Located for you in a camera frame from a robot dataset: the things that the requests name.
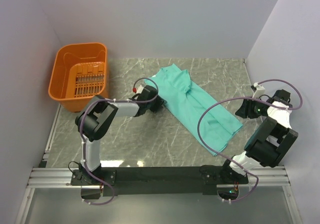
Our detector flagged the aluminium frame rail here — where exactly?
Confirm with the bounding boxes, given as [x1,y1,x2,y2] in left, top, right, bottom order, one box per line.
[26,103,291,187]

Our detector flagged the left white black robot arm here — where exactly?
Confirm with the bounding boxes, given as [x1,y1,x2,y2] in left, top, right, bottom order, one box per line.
[75,85,166,185]

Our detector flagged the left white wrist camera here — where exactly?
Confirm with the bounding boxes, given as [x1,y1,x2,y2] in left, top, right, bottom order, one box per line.
[132,84,145,94]

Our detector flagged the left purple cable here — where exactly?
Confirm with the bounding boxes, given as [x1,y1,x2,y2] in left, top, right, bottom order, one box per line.
[79,77,160,206]

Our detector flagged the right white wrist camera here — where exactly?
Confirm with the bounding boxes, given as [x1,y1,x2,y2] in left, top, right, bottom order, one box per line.
[251,82,266,99]

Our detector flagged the orange plastic basket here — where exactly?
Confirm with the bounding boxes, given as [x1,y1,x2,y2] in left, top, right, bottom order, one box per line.
[48,42,110,113]

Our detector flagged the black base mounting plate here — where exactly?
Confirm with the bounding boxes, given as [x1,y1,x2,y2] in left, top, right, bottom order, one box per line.
[70,165,249,197]

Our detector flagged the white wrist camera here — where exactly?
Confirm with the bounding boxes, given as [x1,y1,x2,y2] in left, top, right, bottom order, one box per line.
[132,84,145,94]
[251,82,266,99]

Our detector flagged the teal t shirt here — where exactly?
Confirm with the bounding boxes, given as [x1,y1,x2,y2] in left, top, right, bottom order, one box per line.
[145,64,243,156]

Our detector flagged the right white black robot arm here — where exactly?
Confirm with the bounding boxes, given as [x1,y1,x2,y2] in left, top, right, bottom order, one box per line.
[219,89,299,184]

